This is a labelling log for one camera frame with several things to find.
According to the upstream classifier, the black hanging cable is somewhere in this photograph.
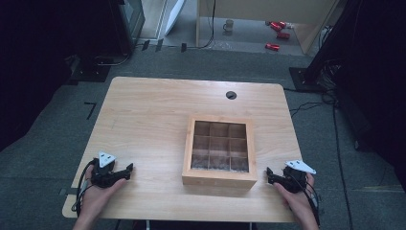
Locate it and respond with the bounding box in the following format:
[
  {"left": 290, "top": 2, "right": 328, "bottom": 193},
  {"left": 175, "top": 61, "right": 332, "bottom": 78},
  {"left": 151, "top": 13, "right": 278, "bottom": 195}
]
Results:
[{"left": 187, "top": 0, "right": 217, "bottom": 50}]

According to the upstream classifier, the black floor cable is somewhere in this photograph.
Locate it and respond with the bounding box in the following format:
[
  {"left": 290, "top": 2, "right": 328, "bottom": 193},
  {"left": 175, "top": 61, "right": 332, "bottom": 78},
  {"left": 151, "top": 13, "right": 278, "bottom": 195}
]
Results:
[{"left": 282, "top": 85, "right": 354, "bottom": 230}]

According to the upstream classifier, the grey mug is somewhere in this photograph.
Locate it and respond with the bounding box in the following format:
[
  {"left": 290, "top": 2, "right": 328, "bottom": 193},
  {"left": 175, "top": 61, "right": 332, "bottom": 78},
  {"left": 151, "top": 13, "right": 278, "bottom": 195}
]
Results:
[{"left": 222, "top": 18, "right": 235, "bottom": 34}]

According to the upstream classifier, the right hand-held gripper cable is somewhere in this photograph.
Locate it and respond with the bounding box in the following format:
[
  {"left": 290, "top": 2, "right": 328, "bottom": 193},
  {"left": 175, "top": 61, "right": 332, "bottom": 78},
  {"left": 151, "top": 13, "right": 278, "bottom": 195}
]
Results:
[{"left": 295, "top": 173, "right": 322, "bottom": 228}]

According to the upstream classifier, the wooden box with glass lid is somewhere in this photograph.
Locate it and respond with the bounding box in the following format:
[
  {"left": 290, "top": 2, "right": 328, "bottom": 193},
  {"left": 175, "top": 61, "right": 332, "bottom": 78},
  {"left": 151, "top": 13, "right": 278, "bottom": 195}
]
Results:
[{"left": 181, "top": 115, "right": 259, "bottom": 191}]

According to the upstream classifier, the light wooden shelf unit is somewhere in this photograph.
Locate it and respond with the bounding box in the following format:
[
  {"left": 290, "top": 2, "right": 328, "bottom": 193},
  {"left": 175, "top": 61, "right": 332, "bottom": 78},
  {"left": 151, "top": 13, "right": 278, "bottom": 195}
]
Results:
[{"left": 194, "top": 0, "right": 340, "bottom": 56}]

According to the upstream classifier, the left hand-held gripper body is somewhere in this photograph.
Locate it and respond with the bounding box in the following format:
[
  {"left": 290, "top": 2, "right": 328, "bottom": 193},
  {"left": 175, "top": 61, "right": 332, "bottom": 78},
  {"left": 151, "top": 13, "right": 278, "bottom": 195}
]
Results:
[{"left": 90, "top": 150, "right": 126, "bottom": 189}]

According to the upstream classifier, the white board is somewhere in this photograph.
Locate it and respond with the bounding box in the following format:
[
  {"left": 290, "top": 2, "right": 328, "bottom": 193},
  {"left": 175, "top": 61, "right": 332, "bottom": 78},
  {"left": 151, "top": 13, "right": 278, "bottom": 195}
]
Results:
[{"left": 164, "top": 0, "right": 187, "bottom": 36}]

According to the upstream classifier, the person's left hand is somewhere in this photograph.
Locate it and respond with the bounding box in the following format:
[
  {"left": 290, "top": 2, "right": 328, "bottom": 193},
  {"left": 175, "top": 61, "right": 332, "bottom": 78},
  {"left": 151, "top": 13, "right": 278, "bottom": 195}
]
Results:
[{"left": 77, "top": 177, "right": 127, "bottom": 222}]

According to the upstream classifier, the black cabinet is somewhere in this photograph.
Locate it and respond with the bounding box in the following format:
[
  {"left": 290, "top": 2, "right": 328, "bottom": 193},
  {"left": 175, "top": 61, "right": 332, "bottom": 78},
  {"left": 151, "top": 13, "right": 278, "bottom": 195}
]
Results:
[{"left": 107, "top": 0, "right": 147, "bottom": 56}]

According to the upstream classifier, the hand-held gripper cable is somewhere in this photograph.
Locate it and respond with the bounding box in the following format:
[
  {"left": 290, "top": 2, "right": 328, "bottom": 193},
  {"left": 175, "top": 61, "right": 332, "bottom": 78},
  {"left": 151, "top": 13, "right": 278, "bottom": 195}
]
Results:
[
  {"left": 71, "top": 158, "right": 98, "bottom": 213},
  {"left": 295, "top": 173, "right": 322, "bottom": 228}
]

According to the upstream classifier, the black metal stand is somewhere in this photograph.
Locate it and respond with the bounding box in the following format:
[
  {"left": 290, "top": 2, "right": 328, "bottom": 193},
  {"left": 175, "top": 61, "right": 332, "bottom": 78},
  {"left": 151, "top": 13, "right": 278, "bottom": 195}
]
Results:
[{"left": 288, "top": 0, "right": 363, "bottom": 94}]

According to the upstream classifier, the person's right hand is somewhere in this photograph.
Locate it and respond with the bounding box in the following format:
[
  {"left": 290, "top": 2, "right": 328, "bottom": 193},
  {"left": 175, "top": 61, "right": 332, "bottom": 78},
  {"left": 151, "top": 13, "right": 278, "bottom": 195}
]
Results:
[{"left": 273, "top": 172, "right": 316, "bottom": 225}]

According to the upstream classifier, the black stand base plate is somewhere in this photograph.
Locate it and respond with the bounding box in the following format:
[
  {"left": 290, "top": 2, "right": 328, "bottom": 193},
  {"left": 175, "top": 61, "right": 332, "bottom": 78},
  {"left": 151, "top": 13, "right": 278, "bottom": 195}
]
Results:
[{"left": 67, "top": 55, "right": 112, "bottom": 83}]

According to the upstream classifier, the left hand-held gripper cable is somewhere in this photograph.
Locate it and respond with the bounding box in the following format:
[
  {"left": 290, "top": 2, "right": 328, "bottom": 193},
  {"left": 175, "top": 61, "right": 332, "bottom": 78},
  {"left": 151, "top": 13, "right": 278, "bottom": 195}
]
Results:
[{"left": 71, "top": 158, "right": 98, "bottom": 213}]

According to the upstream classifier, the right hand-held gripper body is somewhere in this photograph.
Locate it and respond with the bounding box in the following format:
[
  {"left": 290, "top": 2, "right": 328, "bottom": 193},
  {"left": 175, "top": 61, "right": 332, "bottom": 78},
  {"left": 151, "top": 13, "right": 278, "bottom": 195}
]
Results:
[{"left": 273, "top": 159, "right": 318, "bottom": 195}]

